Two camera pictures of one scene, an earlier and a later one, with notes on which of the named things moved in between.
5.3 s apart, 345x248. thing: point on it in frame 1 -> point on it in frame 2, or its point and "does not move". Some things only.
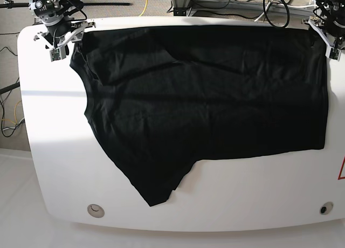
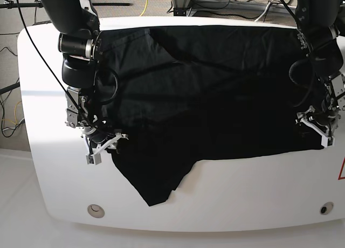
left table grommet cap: x=95 y=211 does not move
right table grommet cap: x=326 y=208 does not move
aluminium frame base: x=183 y=3 does not move
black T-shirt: x=162 y=98 does not move
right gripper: x=332 y=35 -> x=307 y=131
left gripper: x=63 y=33 -> x=99 y=140
